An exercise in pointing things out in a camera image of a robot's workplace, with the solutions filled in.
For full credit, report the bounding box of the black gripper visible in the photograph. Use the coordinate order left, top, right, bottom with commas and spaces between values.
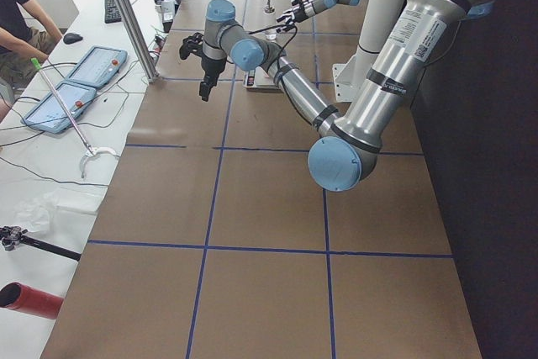
277, 2, 312, 33
199, 55, 227, 101

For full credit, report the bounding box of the clear glass sauce bottle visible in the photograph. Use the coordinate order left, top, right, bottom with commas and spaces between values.
263, 0, 277, 42

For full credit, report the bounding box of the silver digital kitchen scale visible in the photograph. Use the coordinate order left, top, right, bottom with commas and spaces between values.
243, 66, 283, 93

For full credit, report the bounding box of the upper blue teach pendant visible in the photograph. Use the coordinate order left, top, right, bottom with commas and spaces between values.
66, 46, 128, 89

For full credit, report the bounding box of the blue teach pendant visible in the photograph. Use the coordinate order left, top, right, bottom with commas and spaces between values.
66, 46, 128, 89
21, 81, 97, 134

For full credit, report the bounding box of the black computer keyboard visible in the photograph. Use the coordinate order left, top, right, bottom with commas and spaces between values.
104, 0, 122, 24

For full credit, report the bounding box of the long reacher grabber stick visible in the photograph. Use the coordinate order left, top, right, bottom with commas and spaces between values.
31, 57, 120, 179

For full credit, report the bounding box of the black computer mouse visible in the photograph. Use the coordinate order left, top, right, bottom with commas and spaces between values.
62, 33, 83, 45

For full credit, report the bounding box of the brown paper table cover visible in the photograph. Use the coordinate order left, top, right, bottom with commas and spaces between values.
42, 0, 480, 358

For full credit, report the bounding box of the lower blue teach pendant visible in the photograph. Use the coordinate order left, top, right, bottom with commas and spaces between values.
21, 81, 97, 134

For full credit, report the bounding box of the seated person in black shirt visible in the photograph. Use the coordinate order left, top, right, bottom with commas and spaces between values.
0, 0, 64, 103

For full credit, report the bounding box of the crumpled clear plastic bag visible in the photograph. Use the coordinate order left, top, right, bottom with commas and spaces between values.
13, 192, 59, 235

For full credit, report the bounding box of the black tripod rod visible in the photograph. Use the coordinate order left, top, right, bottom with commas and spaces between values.
1, 226, 82, 261

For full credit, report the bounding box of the red cylinder tube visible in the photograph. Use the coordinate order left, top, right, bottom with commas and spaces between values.
1, 282, 64, 319

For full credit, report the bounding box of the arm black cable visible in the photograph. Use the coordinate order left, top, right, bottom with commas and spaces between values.
226, 24, 299, 66

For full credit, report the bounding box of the aluminium frame post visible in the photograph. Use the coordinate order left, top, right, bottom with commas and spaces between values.
115, 0, 158, 83

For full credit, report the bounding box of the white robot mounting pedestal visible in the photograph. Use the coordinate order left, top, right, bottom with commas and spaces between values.
333, 0, 404, 102

